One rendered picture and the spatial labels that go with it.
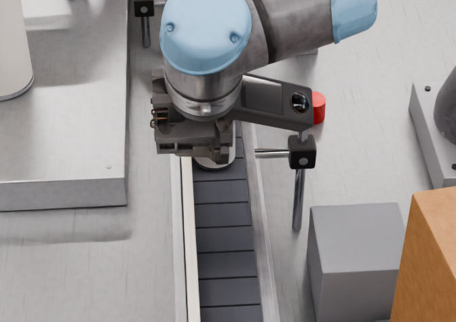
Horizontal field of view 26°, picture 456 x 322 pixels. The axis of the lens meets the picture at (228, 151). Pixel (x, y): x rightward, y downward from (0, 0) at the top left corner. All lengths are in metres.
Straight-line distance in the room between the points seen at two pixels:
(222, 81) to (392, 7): 0.75
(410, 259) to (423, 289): 0.03
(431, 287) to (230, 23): 0.28
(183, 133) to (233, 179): 0.19
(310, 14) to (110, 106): 0.50
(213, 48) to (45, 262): 0.46
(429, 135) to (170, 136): 0.40
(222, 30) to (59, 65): 0.59
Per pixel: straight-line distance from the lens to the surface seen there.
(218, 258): 1.10
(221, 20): 0.82
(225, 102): 0.93
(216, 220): 1.14
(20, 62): 1.32
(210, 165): 1.20
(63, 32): 1.44
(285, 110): 1.02
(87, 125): 1.28
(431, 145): 1.28
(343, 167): 1.29
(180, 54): 0.83
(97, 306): 1.13
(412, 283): 0.89
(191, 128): 1.02
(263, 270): 0.99
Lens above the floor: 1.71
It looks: 42 degrees down
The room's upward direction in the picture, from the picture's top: straight up
